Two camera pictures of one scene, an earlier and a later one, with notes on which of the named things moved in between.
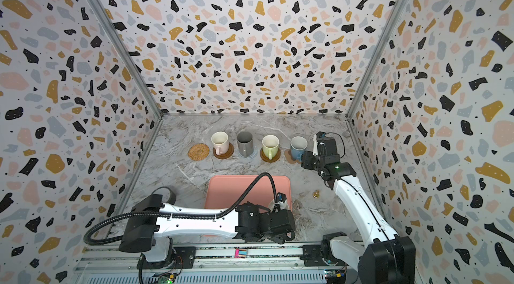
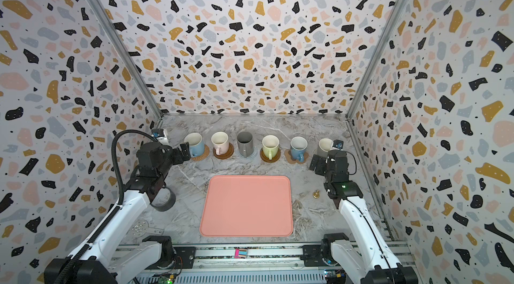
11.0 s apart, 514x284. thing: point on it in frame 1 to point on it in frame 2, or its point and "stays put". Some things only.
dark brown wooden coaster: (225, 155) stays put
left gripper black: (286, 237) to (185, 149)
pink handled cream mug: (220, 140) stays put
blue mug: (298, 145) stays put
